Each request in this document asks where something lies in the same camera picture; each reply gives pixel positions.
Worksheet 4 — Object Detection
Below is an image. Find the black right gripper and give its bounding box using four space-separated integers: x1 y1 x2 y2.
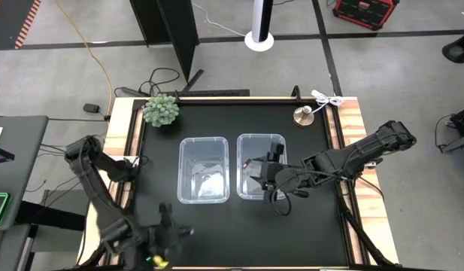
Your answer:
249 143 289 202

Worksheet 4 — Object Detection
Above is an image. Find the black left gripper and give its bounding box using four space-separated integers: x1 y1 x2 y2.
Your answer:
147 202 193 257

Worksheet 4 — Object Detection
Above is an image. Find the clear plastic storage container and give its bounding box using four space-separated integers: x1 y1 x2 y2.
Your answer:
177 136 231 205
235 132 288 201

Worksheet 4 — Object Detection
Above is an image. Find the black power strip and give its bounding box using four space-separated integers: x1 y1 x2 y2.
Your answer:
167 89 250 97

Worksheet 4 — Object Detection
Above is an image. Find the green artificial succulent plant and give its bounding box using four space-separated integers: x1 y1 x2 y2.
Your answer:
142 93 180 128

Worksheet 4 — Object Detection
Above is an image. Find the black desk base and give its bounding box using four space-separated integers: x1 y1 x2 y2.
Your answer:
15 201 86 231

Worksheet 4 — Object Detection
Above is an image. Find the black white pole round base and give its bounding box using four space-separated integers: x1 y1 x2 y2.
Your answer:
244 0 275 53

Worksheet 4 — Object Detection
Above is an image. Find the black standing partition panel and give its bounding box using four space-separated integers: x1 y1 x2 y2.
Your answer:
129 0 205 93

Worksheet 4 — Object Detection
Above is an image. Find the grey desk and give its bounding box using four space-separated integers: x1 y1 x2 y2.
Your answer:
0 115 50 230

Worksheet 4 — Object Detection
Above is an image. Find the red and black toolbox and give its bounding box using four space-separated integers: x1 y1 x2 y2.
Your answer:
332 0 400 31

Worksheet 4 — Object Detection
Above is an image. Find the green framed device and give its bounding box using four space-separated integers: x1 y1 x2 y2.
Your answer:
0 191 11 228

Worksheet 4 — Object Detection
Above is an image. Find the dark tablet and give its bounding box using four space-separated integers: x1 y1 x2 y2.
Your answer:
0 145 15 166

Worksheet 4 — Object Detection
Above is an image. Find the black mat with striped edge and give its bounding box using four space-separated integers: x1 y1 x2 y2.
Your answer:
0 0 43 50

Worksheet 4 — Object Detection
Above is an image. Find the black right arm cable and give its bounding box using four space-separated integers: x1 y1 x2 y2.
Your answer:
268 187 311 218

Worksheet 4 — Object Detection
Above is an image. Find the white bundled cable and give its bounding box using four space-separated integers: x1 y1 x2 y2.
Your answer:
310 89 344 114

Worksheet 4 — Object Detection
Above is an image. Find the black aluminium frame post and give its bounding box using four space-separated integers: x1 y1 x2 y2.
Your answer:
336 195 400 269

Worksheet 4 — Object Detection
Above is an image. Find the white floor cable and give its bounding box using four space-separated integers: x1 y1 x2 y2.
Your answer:
191 2 247 38

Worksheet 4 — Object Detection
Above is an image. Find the black floor cable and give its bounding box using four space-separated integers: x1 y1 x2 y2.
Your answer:
114 67 180 98

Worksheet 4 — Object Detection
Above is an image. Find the yellow floor cable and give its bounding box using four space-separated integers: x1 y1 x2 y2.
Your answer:
53 0 114 116

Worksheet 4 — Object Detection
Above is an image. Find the black equipment with cable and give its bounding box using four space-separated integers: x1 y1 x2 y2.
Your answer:
434 104 464 154

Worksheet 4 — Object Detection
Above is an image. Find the black pedestal stand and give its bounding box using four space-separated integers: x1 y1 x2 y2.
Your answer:
441 29 464 64

